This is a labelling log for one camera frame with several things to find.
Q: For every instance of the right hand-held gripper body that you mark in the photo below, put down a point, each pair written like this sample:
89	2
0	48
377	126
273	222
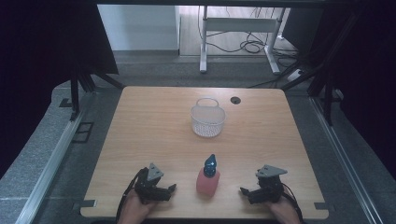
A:
270	184

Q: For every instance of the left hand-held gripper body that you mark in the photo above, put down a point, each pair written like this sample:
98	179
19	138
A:
148	186

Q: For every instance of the person's left hand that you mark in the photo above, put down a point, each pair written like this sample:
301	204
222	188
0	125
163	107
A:
134	209

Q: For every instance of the person's right hand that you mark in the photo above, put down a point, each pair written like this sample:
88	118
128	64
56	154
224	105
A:
285	211

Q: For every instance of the pink spray bottle blue nozzle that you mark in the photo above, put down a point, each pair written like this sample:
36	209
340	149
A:
208	182

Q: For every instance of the white plastic basket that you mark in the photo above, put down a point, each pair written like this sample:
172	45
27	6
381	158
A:
208	122

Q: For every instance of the white power strip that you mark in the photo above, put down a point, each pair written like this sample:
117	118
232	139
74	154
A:
294	75

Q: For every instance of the black metal stand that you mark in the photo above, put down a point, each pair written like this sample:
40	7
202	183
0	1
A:
323	84
81	81

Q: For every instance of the black curtain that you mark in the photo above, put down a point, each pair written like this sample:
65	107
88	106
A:
364	62
46	62

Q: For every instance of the aluminium rail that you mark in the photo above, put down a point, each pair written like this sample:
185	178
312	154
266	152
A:
53	161
342	158

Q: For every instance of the white desk frame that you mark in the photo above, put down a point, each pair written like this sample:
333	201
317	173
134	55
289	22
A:
239	24

